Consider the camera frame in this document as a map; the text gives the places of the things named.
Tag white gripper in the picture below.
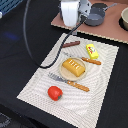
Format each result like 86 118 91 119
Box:
60 0 91 27

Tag brown sausage toy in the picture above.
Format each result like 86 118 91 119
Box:
62 41 80 48

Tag yellow toy box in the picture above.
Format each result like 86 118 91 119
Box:
86 44 99 59

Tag orange toy bread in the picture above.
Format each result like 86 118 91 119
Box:
62 58 85 77

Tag red toy tomato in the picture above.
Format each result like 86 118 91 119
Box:
48 86 63 101

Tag grey toy saucepan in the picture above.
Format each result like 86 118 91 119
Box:
85 3 116 26

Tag pink stove board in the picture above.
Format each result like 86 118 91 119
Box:
51 3 128 43

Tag beige toy bowl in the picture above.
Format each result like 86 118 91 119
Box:
120 7 128 31

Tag round wooden plate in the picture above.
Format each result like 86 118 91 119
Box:
59 57 87 81

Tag woven beige placemat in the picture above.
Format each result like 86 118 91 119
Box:
17 36 118 128

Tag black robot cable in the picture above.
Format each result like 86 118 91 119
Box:
23 0 88 70

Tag knife with wooden handle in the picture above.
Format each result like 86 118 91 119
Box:
62 52 101 65

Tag fork with wooden handle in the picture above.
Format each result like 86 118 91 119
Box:
48 73 90 92

